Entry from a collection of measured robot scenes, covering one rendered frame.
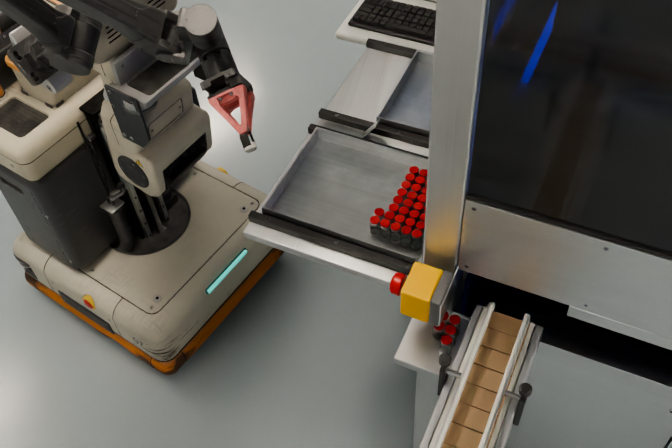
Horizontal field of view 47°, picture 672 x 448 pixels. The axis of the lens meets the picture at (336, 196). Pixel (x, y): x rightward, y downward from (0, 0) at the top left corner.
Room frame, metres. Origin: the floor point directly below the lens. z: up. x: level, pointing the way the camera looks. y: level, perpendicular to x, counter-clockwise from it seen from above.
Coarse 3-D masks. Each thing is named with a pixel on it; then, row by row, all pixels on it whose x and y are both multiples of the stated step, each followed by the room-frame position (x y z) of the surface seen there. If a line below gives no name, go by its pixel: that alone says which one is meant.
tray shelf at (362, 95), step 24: (360, 72) 1.49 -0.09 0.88; (384, 72) 1.48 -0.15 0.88; (336, 96) 1.41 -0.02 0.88; (360, 96) 1.40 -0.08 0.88; (384, 96) 1.39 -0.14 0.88; (408, 144) 1.22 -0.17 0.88; (264, 240) 0.98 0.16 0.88; (288, 240) 0.98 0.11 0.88; (336, 264) 0.91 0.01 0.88; (360, 264) 0.90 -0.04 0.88
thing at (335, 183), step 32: (320, 128) 1.26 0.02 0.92; (320, 160) 1.19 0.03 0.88; (352, 160) 1.19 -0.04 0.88; (384, 160) 1.18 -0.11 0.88; (416, 160) 1.15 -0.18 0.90; (288, 192) 1.11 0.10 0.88; (320, 192) 1.10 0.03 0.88; (352, 192) 1.09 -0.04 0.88; (384, 192) 1.08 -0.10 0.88; (320, 224) 1.01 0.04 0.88; (352, 224) 1.00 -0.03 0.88; (416, 256) 0.91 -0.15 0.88
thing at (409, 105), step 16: (416, 64) 1.50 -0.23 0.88; (432, 64) 1.49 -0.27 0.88; (400, 80) 1.41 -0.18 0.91; (416, 80) 1.44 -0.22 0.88; (400, 96) 1.39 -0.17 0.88; (416, 96) 1.38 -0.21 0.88; (384, 112) 1.32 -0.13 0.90; (400, 112) 1.33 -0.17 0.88; (416, 112) 1.32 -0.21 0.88; (400, 128) 1.26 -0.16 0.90; (416, 128) 1.24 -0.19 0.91
